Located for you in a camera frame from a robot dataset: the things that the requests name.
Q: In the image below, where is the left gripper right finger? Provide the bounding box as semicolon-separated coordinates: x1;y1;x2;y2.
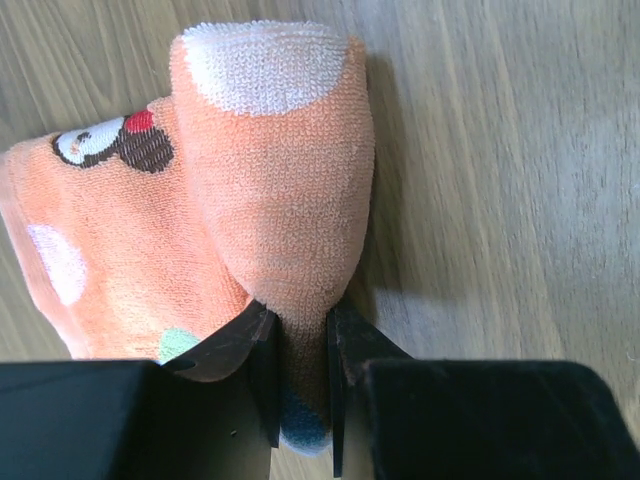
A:
327;302;639;479

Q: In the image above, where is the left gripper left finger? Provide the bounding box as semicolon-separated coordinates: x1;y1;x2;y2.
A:
1;302;279;479

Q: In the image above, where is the orange polka dot towel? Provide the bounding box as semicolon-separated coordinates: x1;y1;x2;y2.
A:
1;20;375;456

